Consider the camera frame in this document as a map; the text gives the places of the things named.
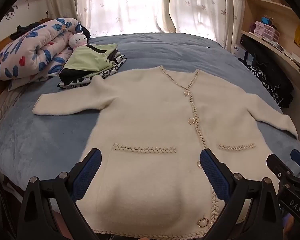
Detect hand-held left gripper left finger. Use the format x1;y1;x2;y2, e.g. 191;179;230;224
16;148;102;240

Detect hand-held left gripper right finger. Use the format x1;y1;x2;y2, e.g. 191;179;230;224
199;148;283;240

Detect cream fluffy cardigan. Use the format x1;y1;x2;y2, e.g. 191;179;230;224
32;65;299;239

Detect black patterned clothes on chair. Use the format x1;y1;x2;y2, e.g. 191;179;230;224
240;34;294;108

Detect person's purple garment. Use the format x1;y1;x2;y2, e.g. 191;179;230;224
282;211;297;230

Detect blue fleece bed blanket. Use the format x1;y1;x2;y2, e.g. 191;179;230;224
0;32;300;213

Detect wooden shelf with books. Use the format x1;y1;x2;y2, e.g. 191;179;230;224
240;30;300;98

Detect black and white printed garment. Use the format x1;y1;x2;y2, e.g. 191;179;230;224
57;55;127;89

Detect black and white patterned cloth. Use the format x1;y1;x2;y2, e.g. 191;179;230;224
247;65;288;107

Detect black folded garment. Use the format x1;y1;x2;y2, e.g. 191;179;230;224
59;66;100;80

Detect beige pillow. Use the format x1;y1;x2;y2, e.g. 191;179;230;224
0;84;23;129

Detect green folded garment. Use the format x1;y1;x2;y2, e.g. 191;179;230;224
62;43;118;74

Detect white cardboard box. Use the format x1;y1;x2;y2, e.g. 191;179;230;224
231;44;248;60

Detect pink drawer boxes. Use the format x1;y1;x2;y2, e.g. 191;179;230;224
254;21;280;42

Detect white cat plush toy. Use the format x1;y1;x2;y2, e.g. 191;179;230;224
68;32;87;48

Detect floral rolled quilt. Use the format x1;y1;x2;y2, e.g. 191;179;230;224
0;17;90;90

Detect dark cloth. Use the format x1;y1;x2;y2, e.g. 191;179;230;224
10;21;47;40
80;25;91;42

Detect wooden shelf unit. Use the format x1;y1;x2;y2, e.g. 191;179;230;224
241;0;300;45

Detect sheer leaf-print curtain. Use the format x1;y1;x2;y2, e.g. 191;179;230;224
44;0;177;40
160;0;247;50

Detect face wall sticker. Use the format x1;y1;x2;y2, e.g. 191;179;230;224
5;6;18;20

